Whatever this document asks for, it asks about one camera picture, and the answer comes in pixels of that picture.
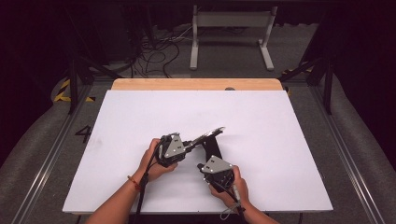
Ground aluminium floor rail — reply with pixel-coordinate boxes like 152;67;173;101
311;85;387;224
10;83;94;224

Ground black metal stand legs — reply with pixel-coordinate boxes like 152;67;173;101
64;8;124;116
278;55;335;116

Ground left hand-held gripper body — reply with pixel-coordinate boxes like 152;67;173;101
154;133;191;168

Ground white table board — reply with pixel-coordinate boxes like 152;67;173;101
62;89;334;215

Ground red string bracelet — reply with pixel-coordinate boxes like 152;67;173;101
126;175;142;192

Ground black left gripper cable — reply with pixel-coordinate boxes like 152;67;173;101
133;135;167;224

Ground white metal stand frame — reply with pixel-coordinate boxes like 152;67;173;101
189;5;278;72

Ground person's left hand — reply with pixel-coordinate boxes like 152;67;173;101
136;138;179;183

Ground bundle of floor cables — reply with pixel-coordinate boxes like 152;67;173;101
130;26;194;78

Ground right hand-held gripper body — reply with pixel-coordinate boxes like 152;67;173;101
199;155;235;192

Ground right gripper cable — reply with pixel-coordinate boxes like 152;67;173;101
214;181;248;221

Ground person's right hand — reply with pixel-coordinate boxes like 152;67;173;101
208;164;250;210

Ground yellow black hazard tape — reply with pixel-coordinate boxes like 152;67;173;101
53;78;96;104
280;65;314;77

